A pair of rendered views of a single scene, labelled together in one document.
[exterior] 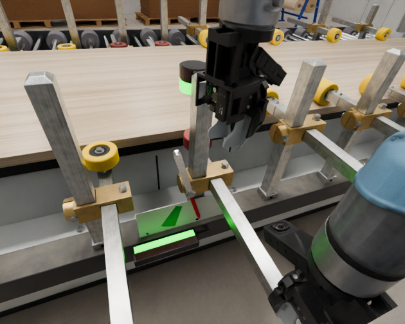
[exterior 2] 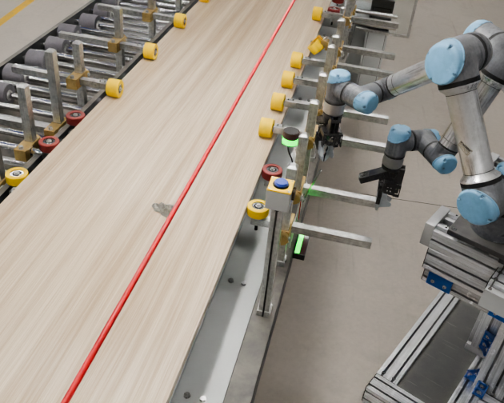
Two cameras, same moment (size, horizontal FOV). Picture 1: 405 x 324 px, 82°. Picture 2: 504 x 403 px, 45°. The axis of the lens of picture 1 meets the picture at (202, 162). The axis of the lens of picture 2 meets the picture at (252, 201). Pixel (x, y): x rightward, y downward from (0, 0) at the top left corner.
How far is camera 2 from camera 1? 2.03 m
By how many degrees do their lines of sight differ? 43
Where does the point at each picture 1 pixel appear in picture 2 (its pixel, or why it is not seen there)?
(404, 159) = (398, 133)
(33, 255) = not seen: hidden behind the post
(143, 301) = not seen: hidden behind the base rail
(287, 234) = (368, 173)
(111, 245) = (319, 229)
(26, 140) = (219, 228)
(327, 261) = (392, 164)
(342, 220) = (391, 151)
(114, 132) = (241, 196)
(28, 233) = (223, 309)
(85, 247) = (278, 269)
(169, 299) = not seen: hidden behind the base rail
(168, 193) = (246, 233)
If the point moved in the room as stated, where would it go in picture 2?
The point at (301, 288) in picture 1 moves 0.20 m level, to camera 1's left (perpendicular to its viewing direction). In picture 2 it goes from (386, 181) to (359, 205)
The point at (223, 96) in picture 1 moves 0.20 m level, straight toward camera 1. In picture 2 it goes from (338, 137) to (386, 161)
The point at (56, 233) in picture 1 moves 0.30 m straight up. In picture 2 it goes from (236, 296) to (242, 231)
